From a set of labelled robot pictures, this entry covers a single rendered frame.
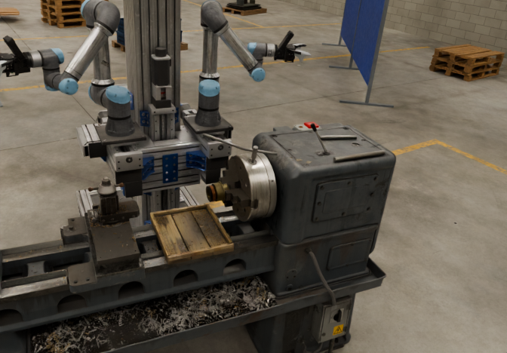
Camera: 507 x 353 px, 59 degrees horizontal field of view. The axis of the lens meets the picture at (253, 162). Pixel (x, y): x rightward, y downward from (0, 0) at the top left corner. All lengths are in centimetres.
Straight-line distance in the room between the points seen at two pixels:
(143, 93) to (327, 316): 156
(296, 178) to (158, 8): 117
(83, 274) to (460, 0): 1196
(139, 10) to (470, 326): 276
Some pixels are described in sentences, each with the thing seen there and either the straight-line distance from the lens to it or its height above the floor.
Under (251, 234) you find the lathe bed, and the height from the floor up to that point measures 86.
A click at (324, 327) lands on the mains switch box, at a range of 261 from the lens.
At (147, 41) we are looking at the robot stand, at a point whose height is 160.
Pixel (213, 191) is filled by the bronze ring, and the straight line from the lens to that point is 204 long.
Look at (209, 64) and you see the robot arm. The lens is 261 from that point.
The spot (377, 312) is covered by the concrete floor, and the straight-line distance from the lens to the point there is 322.
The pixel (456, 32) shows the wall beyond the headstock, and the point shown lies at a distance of 1301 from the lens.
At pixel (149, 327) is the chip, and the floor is 56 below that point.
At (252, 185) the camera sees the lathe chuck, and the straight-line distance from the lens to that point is 197.
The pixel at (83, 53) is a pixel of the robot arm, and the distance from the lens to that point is 225.
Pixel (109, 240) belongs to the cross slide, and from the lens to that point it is 198.
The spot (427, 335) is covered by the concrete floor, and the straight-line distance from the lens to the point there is 320.
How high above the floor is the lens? 214
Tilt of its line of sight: 27 degrees down
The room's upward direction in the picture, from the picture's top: 5 degrees clockwise
